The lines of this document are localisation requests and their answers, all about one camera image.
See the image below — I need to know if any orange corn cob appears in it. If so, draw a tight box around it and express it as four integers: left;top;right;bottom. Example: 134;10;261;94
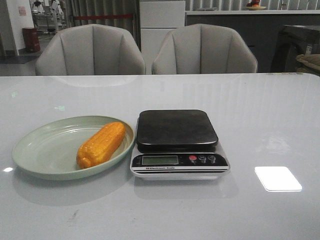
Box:
76;122;126;169

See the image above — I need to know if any black silver kitchen scale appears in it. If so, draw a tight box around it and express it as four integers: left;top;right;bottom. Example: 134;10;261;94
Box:
130;109;231;181

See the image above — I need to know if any right grey upholstered chair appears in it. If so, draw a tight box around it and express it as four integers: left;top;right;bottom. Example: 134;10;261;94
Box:
151;23;258;75

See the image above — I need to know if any grey upholstered chair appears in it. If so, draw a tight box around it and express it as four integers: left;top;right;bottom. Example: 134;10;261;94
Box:
151;23;258;75
35;24;146;76

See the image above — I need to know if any left grey upholstered chair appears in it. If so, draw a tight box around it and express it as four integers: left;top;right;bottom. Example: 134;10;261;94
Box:
35;24;146;76

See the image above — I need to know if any white cabinet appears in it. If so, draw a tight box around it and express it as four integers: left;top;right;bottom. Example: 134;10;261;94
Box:
139;0;186;75

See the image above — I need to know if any red barrier belt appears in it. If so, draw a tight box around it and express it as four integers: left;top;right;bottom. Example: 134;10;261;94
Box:
72;14;134;21

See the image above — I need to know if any pale green round plate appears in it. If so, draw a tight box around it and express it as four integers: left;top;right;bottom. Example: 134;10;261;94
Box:
12;116;135;181

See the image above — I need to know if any dark grey counter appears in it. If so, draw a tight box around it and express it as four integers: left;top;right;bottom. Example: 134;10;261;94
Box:
185;10;320;73

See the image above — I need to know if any fruit bowl on counter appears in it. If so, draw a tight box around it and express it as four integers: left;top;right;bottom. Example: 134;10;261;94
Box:
244;0;267;11

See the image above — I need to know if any dark armchair at right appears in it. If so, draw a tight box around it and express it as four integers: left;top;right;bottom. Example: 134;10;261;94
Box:
270;25;320;73

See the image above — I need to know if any red trash bin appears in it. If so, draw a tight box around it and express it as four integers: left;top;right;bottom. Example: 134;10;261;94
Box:
22;27;41;53

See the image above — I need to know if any beige cushion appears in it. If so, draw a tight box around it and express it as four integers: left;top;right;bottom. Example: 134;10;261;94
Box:
296;54;320;76

